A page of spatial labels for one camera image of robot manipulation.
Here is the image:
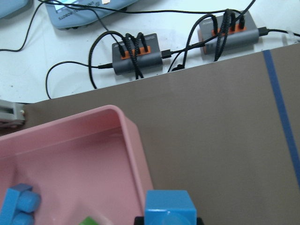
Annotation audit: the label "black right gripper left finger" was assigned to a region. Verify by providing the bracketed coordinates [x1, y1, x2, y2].
[134, 217, 145, 225]

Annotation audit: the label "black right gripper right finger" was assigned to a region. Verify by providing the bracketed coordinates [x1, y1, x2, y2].
[196, 217, 203, 225]

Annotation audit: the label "small blue block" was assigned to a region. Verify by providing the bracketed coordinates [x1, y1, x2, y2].
[144, 190, 197, 225]

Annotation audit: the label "green block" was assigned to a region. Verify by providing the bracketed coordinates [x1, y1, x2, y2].
[79, 217, 99, 225]

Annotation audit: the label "long blue studded block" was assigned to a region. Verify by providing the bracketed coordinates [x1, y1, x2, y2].
[0, 183, 41, 225]

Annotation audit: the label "pink plastic box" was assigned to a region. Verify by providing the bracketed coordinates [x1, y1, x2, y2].
[0, 105, 153, 225]

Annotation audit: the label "blue tape grid lines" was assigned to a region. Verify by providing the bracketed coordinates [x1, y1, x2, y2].
[262, 50, 300, 187]

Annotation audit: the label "grey usb hub left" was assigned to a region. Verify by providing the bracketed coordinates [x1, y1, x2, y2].
[112, 33, 163, 75]

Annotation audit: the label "grey usb hub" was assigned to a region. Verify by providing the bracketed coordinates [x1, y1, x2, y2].
[198, 12, 259, 51]
[112, 33, 163, 75]

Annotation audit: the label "grey usb hub right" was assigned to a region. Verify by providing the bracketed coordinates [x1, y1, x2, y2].
[198, 12, 259, 51]

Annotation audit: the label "blue grey teach pendant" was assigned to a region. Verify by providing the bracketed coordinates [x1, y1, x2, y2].
[45, 0, 136, 30]

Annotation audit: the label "black braided cable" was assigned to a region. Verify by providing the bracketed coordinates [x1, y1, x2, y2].
[88, 31, 150, 90]

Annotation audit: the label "thin black cable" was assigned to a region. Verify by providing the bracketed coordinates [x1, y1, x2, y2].
[0, 0, 300, 99]

